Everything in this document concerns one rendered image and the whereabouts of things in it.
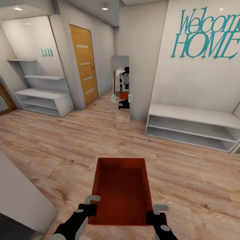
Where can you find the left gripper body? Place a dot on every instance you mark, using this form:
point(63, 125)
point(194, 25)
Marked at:
point(91, 207)

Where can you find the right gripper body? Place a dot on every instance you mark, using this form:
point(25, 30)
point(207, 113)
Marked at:
point(151, 218)

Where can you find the storage box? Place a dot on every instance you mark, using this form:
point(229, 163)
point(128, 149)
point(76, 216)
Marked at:
point(122, 184)

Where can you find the stairs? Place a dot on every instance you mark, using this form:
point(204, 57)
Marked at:
point(11, 229)

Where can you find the decorative sign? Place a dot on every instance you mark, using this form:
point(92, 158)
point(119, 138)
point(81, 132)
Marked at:
point(207, 41)
point(46, 51)

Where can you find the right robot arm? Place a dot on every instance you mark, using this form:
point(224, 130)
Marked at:
point(158, 220)

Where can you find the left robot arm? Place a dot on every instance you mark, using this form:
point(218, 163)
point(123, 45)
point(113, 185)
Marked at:
point(74, 227)

